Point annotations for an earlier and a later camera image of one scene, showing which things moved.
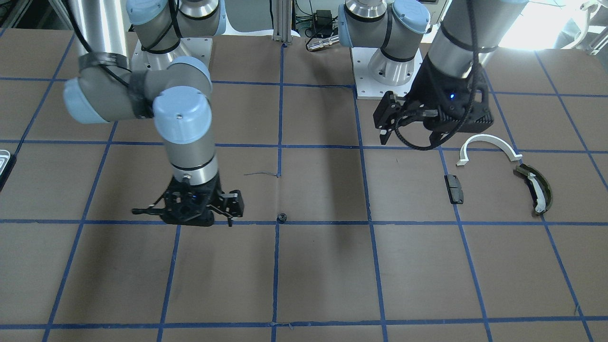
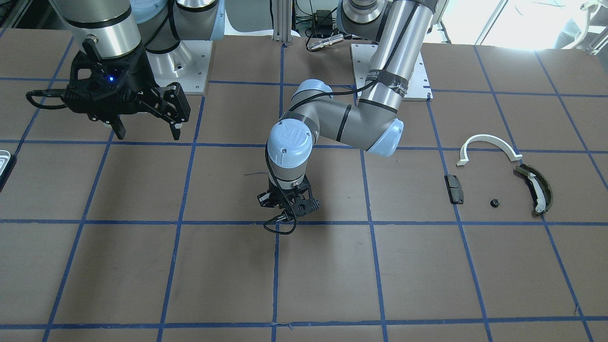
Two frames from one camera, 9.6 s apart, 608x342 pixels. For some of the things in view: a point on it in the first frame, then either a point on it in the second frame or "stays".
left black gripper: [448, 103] → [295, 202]
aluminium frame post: [281, 15] stays
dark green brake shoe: [539, 187] stays
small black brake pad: [454, 189] stays
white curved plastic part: [510, 153] stays
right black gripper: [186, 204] → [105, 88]
